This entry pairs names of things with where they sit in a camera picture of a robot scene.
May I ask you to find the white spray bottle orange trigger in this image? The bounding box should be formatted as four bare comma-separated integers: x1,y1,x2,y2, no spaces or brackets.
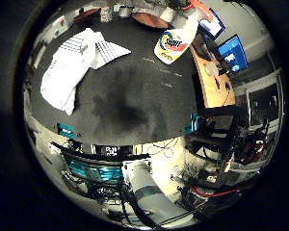
153,0,217,65

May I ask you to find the white striped cloth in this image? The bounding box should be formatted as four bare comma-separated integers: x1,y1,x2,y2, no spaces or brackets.
39,27,132,116

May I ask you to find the wooden desk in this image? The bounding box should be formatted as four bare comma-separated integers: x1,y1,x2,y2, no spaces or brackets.
190,45,237,109

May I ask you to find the teal crate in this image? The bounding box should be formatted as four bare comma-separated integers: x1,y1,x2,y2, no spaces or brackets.
65,158,125,185

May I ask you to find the brown round stool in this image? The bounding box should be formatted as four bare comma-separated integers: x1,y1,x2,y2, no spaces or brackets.
131,12,171,30

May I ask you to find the green plant in white pot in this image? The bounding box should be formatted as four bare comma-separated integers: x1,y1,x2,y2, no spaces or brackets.
158,0,193,23

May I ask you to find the large blue-screen monitor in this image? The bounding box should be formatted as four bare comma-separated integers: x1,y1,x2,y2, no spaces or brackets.
217,34,250,73

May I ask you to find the small blue-screen monitor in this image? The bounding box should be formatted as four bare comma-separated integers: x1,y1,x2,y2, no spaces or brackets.
198,9,226,39

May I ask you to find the red cable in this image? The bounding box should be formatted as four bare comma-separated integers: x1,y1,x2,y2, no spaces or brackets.
188,182,249,198

